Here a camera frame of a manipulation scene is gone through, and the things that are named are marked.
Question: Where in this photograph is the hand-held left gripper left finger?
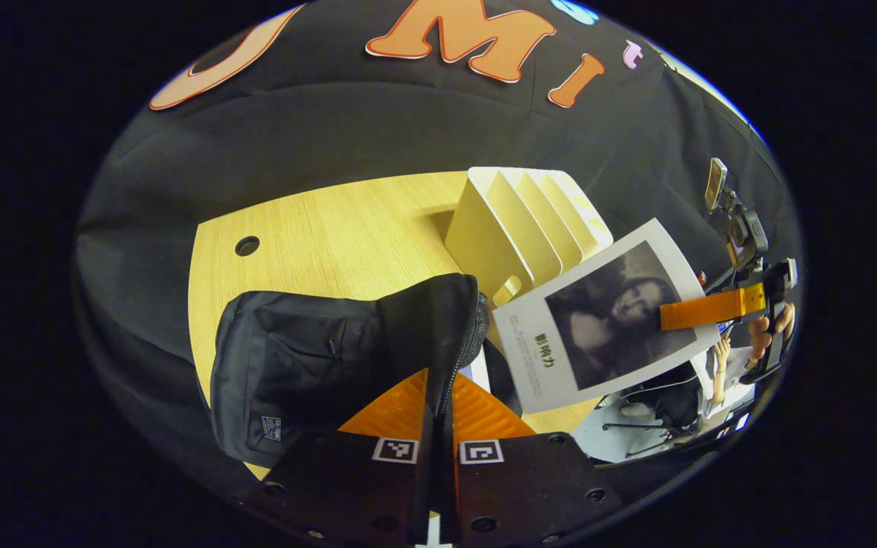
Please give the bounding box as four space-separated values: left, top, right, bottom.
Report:
244 369 432 545

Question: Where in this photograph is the white portrait cover book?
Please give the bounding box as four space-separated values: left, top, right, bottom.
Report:
490 218 721 416

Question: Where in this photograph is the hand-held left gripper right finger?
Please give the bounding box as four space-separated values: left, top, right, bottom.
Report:
442 371 626 545

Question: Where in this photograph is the white desktop bookshelf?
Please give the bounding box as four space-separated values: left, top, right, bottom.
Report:
445 166 614 309

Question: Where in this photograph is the black schoolbag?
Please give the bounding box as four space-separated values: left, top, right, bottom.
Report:
209 272 523 469

